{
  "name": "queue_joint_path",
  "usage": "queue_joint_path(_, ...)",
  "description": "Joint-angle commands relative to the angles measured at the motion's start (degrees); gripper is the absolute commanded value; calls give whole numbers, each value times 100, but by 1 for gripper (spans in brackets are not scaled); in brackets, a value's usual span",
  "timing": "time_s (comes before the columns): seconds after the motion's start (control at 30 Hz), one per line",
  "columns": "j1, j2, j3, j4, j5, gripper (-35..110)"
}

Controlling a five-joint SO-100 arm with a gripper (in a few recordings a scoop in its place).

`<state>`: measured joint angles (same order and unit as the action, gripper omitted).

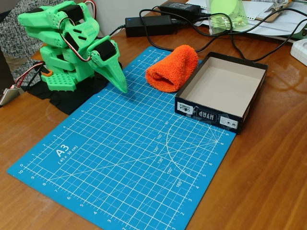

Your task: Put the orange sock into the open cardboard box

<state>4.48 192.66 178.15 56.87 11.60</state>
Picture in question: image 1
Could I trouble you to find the blue A3 cutting mat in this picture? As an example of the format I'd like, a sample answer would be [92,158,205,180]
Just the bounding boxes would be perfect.
[6,46,237,230]

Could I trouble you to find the white paper sheets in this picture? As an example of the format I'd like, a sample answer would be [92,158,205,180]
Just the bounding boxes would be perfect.
[186,0,307,44]

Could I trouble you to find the thin black power cable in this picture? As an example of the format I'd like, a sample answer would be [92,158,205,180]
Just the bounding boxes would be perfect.
[109,25,127,38]

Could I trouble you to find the black cardboard box tray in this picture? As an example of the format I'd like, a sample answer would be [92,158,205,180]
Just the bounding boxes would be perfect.
[174,51,269,135]

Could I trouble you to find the large black power adapter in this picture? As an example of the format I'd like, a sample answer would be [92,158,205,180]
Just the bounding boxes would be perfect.
[125,14,180,38]

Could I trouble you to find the red white black servo wire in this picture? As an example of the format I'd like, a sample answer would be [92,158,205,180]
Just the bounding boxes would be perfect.
[59,0,96,62]

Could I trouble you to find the clear plastic bag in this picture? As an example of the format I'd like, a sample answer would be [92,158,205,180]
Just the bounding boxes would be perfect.
[206,0,249,36]

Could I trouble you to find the red black wire bundle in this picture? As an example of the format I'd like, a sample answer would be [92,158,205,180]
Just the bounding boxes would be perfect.
[14,61,47,90]

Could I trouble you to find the white round plastic device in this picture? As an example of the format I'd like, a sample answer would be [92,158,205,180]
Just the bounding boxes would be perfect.
[290,38,307,67]

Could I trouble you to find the orange fuzzy sock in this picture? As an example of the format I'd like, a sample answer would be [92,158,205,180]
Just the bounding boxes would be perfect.
[145,45,199,93]

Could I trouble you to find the slim black power adapter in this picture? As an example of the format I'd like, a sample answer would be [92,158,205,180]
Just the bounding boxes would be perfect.
[158,1,201,15]

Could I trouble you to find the metal binder clip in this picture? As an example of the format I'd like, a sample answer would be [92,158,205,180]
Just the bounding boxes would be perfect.
[263,1,292,13]

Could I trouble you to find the silver controller board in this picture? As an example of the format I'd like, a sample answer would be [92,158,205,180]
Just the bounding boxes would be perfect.
[0,87,22,106]

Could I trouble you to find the black cloth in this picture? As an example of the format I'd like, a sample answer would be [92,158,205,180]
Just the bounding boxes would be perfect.
[27,61,125,115]

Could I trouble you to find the brown clipboard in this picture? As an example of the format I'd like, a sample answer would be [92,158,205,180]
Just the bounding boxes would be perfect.
[254,9,286,23]

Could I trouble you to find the green plastic container lid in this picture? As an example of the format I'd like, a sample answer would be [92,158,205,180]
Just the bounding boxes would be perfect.
[209,0,241,18]

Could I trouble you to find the grey speckled fabric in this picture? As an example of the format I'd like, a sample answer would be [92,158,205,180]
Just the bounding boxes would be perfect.
[0,0,48,84]

